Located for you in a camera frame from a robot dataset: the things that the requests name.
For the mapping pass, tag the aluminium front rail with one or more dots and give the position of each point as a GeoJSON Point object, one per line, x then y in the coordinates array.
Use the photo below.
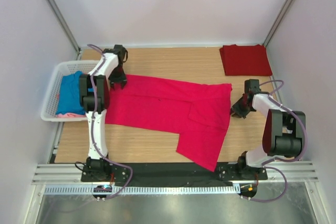
{"type": "Point", "coordinates": [301, 171]}

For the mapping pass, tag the folded dark red t shirt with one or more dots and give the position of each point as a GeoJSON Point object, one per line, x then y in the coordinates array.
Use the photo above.
{"type": "Point", "coordinates": [245, 60]}

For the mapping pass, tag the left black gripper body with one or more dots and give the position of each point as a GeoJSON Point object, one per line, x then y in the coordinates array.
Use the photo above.
{"type": "Point", "coordinates": [117, 75]}

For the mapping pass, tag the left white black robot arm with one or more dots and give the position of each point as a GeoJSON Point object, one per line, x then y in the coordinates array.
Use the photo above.
{"type": "Point", "coordinates": [94, 97]}

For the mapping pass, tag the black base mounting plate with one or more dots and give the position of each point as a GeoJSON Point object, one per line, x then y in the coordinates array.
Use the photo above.
{"type": "Point", "coordinates": [173, 174]}

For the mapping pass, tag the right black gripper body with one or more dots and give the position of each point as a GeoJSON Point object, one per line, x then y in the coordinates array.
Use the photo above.
{"type": "Point", "coordinates": [241, 109]}

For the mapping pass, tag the aluminium frame post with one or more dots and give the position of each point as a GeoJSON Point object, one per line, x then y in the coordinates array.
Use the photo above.
{"type": "Point", "coordinates": [279, 19]}
{"type": "Point", "coordinates": [61, 20]}

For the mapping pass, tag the magenta pink t shirt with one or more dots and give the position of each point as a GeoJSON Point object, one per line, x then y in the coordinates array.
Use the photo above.
{"type": "Point", "coordinates": [198, 113]}

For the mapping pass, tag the white slotted cable duct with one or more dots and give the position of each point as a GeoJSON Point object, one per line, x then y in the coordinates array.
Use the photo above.
{"type": "Point", "coordinates": [90, 189]}

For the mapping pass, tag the white perforated plastic basket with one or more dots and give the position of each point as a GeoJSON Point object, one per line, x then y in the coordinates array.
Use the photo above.
{"type": "Point", "coordinates": [51, 100]}

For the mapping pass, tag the right aluminium frame post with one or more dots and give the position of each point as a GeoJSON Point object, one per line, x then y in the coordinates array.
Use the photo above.
{"type": "Point", "coordinates": [279, 19]}

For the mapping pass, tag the blue t shirt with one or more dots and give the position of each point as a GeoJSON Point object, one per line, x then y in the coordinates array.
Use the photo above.
{"type": "Point", "coordinates": [70, 83]}

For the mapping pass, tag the left aluminium frame post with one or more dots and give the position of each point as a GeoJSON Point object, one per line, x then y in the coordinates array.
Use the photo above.
{"type": "Point", "coordinates": [61, 20]}

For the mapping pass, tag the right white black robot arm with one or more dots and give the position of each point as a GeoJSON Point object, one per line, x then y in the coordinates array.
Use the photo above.
{"type": "Point", "coordinates": [284, 138]}

